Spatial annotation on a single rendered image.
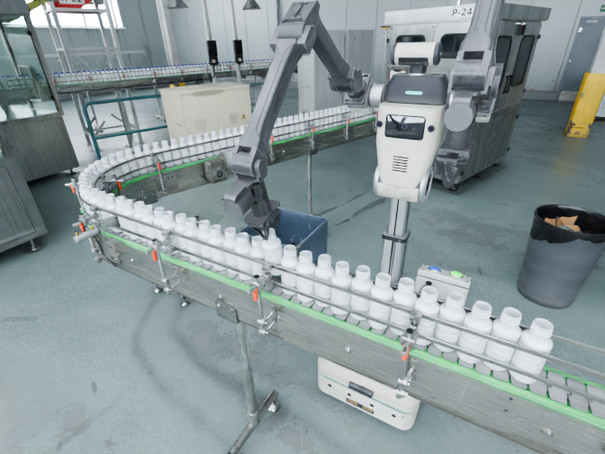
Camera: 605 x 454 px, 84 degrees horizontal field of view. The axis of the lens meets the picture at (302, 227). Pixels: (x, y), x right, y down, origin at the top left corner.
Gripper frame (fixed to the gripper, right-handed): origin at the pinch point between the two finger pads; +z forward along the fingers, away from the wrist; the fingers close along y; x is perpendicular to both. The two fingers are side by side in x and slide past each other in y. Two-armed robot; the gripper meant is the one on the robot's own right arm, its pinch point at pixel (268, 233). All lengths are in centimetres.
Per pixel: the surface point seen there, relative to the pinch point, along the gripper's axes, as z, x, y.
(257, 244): 5.4, -5.0, 1.1
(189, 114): 99, -308, -238
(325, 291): 13.8, 19.2, 4.1
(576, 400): 20, 82, 6
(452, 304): 6, 53, 1
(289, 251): 4.5, 6.8, 0.9
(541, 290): 150, 104, -138
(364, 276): 5.6, 30.4, 1.0
